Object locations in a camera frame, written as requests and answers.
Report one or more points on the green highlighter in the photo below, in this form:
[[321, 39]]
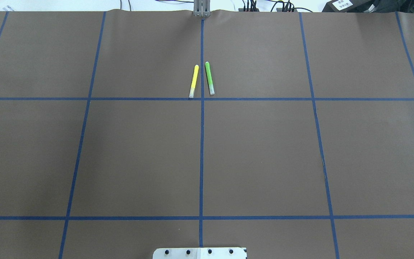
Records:
[[209, 78]]

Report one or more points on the yellow highlighter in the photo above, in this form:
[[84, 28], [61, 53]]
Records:
[[194, 79]]

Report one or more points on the black power adapter box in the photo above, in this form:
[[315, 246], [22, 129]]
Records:
[[350, 6]]

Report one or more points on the aluminium frame post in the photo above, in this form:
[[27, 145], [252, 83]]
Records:
[[201, 8]]

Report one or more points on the white pedestal column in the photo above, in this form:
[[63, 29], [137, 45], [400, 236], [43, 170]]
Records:
[[201, 253]]

